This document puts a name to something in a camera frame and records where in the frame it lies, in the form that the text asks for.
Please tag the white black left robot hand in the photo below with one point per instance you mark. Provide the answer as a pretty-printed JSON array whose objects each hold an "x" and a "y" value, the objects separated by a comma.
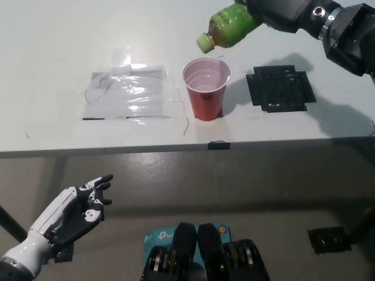
[{"x": 70, "y": 216}]

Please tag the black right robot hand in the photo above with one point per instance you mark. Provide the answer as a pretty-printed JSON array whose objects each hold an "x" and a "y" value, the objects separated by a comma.
[{"x": 287, "y": 13}]

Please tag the green tea bottle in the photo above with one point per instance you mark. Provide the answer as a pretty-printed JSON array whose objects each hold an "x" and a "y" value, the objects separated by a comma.
[{"x": 231, "y": 27}]

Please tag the red plastic cup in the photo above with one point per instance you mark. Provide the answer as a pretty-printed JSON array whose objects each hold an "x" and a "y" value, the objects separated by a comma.
[{"x": 206, "y": 102}]

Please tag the black tape square patch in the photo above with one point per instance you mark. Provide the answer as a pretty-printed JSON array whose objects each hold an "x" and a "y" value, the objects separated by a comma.
[{"x": 278, "y": 87}]

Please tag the teal tp-link box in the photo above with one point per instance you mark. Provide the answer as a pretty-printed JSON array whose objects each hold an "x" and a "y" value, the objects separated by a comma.
[{"x": 159, "y": 236}]

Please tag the clear plastic taped sheet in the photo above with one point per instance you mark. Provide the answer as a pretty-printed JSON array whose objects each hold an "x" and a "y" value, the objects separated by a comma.
[{"x": 126, "y": 96}]

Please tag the small black tape piece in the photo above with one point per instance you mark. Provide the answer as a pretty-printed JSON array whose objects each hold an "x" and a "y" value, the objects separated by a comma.
[{"x": 219, "y": 145}]

